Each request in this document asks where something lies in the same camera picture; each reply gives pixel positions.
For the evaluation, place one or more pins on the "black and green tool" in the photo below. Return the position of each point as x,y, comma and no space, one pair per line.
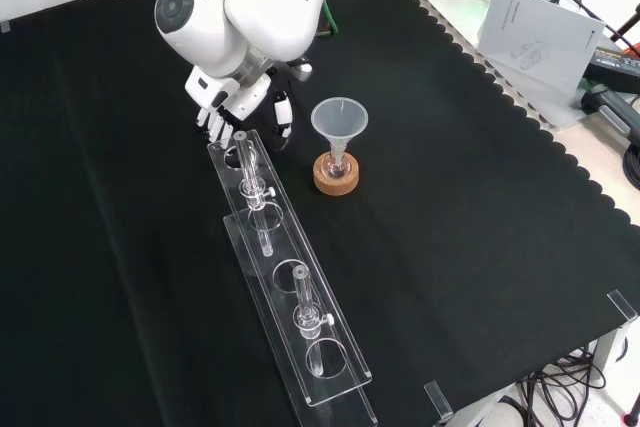
615,107

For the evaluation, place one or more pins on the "black tripod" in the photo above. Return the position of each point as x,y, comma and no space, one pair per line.
627,29

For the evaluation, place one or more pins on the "clear acrylic edge clip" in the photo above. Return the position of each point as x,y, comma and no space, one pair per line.
437,399
622,306

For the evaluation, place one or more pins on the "black bench cloth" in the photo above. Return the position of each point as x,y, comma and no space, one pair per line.
450,197

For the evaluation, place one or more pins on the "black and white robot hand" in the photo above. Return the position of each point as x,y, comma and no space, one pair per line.
212,92

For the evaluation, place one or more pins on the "white booklet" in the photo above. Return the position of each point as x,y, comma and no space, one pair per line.
540,42

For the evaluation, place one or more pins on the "black power supply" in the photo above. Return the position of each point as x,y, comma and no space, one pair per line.
617,64

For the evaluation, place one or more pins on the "small round-bottom glass flask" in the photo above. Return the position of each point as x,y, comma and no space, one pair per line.
337,169

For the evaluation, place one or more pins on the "clear acrylic funnel stand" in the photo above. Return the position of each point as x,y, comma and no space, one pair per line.
289,247

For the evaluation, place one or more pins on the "clear plastic funnel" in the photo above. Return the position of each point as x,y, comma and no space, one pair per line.
340,132

